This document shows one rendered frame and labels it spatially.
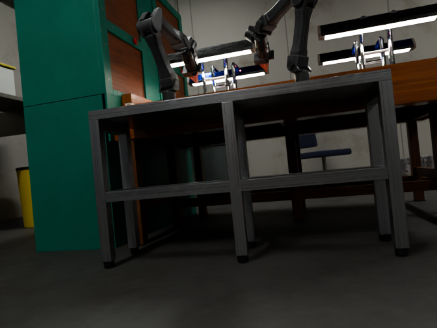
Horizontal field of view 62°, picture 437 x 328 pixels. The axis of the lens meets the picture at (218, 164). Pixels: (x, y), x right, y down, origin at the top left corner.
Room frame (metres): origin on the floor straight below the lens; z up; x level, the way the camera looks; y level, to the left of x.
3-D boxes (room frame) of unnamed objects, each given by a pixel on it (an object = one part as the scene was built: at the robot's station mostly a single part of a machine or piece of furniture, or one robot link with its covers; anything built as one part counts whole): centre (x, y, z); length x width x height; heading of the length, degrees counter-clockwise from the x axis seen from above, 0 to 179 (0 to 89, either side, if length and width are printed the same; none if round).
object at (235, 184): (1.55, -0.09, 0.31); 1.20 x 0.29 x 0.63; 78
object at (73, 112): (2.67, 0.65, 0.42); 1.36 x 0.55 x 0.84; 165
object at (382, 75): (1.85, -0.15, 0.65); 1.20 x 0.90 x 0.04; 78
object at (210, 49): (2.18, 0.01, 1.08); 0.62 x 0.08 x 0.07; 75
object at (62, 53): (2.67, 0.65, 1.31); 1.36 x 0.55 x 0.95; 165
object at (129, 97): (2.24, 0.46, 0.83); 0.30 x 0.06 x 0.07; 165
